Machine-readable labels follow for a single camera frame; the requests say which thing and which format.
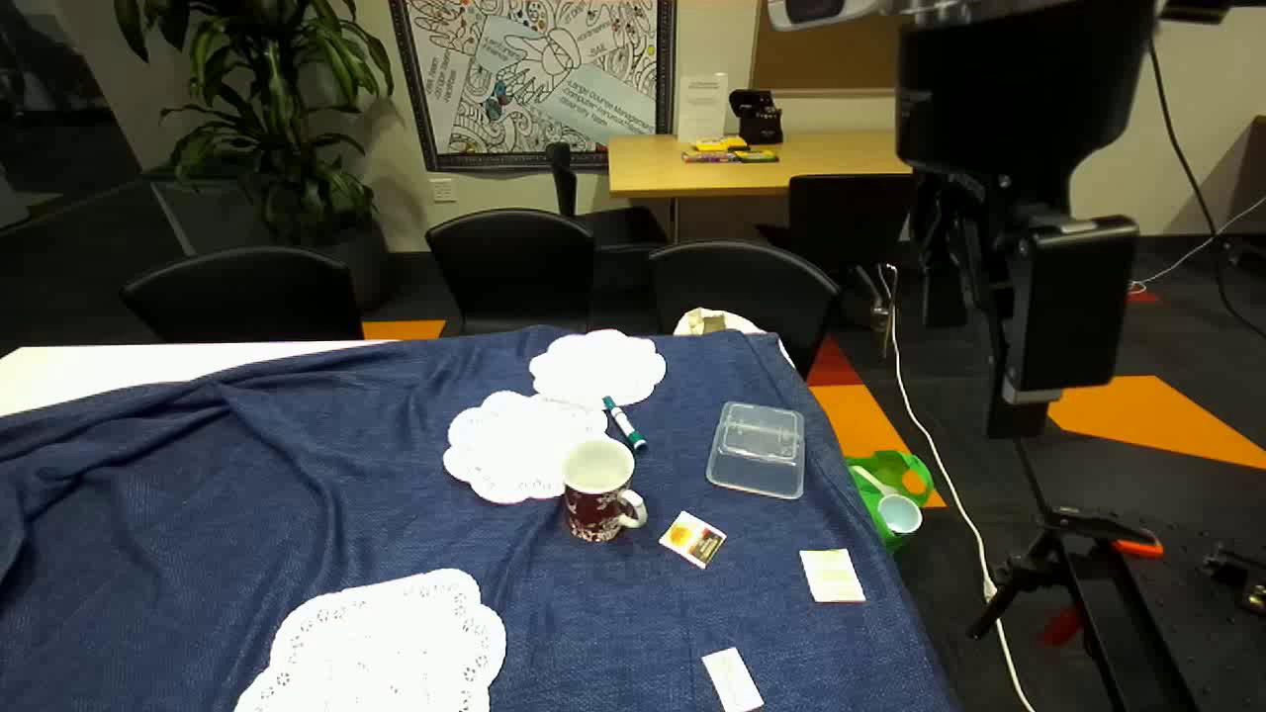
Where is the clear plastic container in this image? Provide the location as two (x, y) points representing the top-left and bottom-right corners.
(703, 401), (811, 501)

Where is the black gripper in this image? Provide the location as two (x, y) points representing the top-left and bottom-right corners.
(989, 213), (1142, 409)

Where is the large white paper doily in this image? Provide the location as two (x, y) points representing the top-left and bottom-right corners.
(235, 566), (510, 712)

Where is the green plastic bowl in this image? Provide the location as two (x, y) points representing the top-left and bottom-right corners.
(845, 446), (936, 548)

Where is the white object behind cloth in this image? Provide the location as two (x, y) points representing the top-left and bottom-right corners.
(670, 305), (768, 339)

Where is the dark red patterned mug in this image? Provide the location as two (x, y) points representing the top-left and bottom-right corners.
(559, 437), (651, 548)

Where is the white printed packet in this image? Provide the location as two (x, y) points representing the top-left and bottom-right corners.
(698, 644), (768, 712)

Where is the white marker with teal cap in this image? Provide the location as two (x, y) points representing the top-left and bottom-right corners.
(596, 391), (651, 457)

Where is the cream sugar packet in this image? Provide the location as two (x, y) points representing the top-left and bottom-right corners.
(795, 548), (872, 608)

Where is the brown cork board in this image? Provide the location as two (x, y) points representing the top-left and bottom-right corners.
(749, 19), (905, 94)

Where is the black hanging cable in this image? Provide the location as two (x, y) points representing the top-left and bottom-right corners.
(1142, 32), (1266, 339)

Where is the black clamp orange handle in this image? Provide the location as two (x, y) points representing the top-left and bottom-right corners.
(968, 532), (1095, 654)
(1044, 501), (1172, 566)

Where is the dark blue cloth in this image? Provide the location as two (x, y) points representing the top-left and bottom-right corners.
(0, 325), (961, 712)

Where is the black desk organiser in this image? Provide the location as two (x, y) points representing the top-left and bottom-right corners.
(725, 87), (786, 149)

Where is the framed drawing board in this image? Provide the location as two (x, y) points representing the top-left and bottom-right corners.
(388, 0), (680, 174)

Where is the white paper stand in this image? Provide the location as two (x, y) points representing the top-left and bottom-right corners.
(671, 69), (732, 145)

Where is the small black device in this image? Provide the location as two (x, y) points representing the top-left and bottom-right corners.
(1199, 542), (1266, 620)

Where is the white power cable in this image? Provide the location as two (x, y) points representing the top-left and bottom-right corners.
(861, 260), (1044, 712)

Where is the green potted plant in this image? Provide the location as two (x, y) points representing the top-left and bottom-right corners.
(111, 0), (400, 313)

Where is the orange and white tea packet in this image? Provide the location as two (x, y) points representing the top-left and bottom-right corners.
(657, 505), (732, 574)

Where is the yellow item on desk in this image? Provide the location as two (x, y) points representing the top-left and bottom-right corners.
(680, 134), (783, 165)

